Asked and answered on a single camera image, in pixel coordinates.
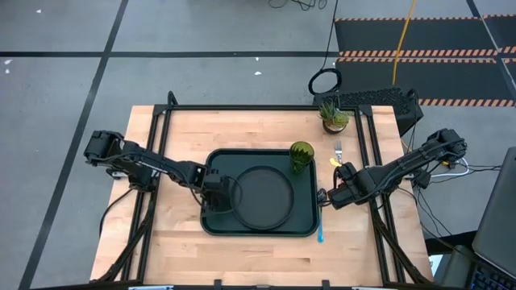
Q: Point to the black aluminium table frame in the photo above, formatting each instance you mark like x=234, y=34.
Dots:
x=262, y=107

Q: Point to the black hazard striped mat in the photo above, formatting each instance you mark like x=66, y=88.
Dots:
x=423, y=34
x=435, y=78

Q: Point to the grey laptop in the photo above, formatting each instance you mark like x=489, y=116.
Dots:
x=498, y=213

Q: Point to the dark green plastic tray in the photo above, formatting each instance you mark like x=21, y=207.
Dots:
x=217, y=161

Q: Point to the potted succulent plant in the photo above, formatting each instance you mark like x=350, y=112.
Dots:
x=334, y=117

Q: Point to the round black plate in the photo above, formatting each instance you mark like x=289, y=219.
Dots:
x=264, y=198

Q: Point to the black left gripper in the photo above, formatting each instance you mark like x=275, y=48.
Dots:
x=217, y=193

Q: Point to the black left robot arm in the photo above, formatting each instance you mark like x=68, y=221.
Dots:
x=161, y=165

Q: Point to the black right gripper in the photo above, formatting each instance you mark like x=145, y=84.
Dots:
x=348, y=187

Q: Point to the green patterned glass cup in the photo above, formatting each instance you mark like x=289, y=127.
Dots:
x=301, y=155

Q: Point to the black perforated computer case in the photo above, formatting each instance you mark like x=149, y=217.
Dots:
x=371, y=98

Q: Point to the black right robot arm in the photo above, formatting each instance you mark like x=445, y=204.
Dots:
x=403, y=165

